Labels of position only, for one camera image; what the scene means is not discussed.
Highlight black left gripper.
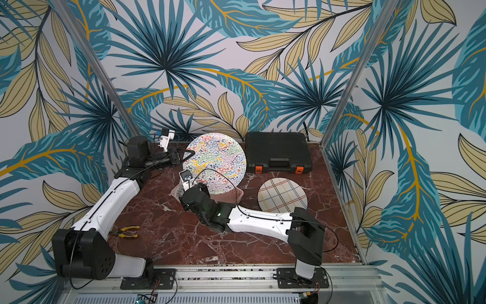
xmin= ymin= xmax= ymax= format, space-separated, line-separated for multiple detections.
xmin=144 ymin=146 xmax=195 ymax=171

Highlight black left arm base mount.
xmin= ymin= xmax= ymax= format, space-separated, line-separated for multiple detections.
xmin=120 ymin=269 xmax=177 ymax=290

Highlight yellow handled pliers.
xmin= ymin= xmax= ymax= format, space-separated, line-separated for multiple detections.
xmin=108 ymin=225 xmax=140 ymax=239

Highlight white plate with colourful squiggles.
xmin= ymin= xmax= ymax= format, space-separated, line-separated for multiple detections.
xmin=182 ymin=132 xmax=247 ymax=195

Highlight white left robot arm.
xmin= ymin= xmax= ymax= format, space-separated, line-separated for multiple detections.
xmin=52 ymin=136 xmax=195 ymax=284

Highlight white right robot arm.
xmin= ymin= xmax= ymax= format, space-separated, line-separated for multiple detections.
xmin=179 ymin=184 xmax=325 ymax=280

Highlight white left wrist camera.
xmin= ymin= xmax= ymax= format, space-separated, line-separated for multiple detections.
xmin=157 ymin=128 xmax=175 ymax=153

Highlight black plastic tool case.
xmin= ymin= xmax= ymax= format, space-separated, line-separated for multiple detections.
xmin=244 ymin=132 xmax=313 ymax=174

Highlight white plate with coloured stripes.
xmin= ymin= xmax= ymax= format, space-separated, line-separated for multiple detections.
xmin=258 ymin=177 xmax=308 ymax=213

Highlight pink perforated plastic basket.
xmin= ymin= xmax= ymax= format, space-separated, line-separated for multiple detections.
xmin=170 ymin=183 xmax=244 ymax=204

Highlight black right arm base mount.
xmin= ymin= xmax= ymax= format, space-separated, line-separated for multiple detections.
xmin=272 ymin=267 xmax=330 ymax=290

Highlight aluminium corner post left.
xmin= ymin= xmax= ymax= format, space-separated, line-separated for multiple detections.
xmin=52 ymin=0 xmax=140 ymax=136

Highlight aluminium corner post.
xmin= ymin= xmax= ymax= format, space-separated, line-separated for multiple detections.
xmin=52 ymin=0 xmax=140 ymax=136
xmin=320 ymin=1 xmax=398 ymax=152

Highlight aluminium corner post right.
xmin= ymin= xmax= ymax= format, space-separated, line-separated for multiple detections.
xmin=320 ymin=1 xmax=398 ymax=152

